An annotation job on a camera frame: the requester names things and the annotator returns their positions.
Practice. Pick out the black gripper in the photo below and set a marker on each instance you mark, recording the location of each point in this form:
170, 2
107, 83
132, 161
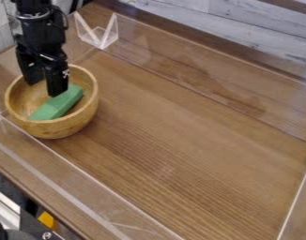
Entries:
40, 45

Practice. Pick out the green rectangular block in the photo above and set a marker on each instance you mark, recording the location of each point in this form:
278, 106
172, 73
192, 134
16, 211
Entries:
56, 106

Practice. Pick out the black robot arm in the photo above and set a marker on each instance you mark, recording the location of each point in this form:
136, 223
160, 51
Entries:
32, 6

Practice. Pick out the brown wooden bowl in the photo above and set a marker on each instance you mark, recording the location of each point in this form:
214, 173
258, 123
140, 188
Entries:
24, 97

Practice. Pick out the yellow and black device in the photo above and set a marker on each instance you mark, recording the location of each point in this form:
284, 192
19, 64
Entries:
40, 224

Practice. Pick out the clear acrylic corner bracket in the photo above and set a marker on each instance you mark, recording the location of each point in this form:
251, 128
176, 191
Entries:
99, 37

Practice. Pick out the clear acrylic barrier wall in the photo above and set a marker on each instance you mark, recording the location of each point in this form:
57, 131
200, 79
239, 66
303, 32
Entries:
192, 155

